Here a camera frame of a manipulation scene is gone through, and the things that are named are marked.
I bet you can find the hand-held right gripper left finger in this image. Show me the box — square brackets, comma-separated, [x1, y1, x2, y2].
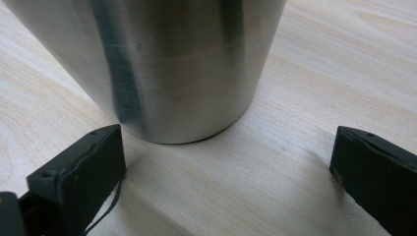
[19, 123, 127, 236]

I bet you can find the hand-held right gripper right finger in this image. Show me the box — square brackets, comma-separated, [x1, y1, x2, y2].
[328, 125, 417, 236]

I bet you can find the tall steel cup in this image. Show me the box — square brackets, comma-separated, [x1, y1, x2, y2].
[1, 0, 287, 146]

